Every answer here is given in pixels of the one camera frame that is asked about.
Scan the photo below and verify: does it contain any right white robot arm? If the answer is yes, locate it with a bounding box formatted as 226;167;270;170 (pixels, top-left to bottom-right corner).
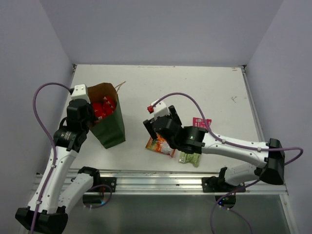
143;102;285;192

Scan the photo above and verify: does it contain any aluminium front rail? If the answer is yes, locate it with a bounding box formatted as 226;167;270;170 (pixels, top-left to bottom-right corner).
60;169;288;195

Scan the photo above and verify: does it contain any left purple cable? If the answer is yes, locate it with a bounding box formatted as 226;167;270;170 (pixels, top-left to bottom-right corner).
29;83;113;234

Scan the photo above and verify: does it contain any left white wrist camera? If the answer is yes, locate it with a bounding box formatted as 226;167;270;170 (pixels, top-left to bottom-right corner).
71;84;91;103

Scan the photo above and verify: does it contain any green candy packet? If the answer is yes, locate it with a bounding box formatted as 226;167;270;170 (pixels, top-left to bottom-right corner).
179;152;201;168

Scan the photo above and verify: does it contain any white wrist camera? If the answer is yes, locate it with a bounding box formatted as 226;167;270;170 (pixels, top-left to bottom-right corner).
71;84;91;103
147;100;170;120

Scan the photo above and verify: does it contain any purple cable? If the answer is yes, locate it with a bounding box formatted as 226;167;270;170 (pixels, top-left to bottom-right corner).
29;83;113;234
152;92;304;234

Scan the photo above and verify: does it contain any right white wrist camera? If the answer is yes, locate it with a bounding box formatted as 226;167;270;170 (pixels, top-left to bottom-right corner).
147;100;170;120

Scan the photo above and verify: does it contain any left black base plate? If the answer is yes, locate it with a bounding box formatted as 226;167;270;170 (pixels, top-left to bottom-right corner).
87;176;117;193

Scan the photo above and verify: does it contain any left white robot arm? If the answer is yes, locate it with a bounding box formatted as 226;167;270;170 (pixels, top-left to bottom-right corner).
15;99;101;234

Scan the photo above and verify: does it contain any pink candy packet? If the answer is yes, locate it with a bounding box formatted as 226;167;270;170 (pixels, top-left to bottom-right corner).
193;117;212;129

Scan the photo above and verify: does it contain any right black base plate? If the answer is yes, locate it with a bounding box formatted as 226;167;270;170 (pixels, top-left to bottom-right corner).
201;176;246;193

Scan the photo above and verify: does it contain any large red candy bag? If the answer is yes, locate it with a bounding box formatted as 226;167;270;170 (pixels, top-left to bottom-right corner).
92;97;116;123

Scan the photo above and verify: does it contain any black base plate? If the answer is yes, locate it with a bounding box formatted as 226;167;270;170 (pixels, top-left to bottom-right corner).
87;176;117;193
201;176;246;193

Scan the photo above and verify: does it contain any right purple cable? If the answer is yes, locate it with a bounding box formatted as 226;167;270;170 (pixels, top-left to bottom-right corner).
152;92;304;234

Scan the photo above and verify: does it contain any green paper bag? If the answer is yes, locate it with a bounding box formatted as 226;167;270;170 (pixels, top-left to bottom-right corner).
88;83;126;149

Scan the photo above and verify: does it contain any orange snack packet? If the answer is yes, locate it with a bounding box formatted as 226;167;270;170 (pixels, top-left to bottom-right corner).
145;136;175;158

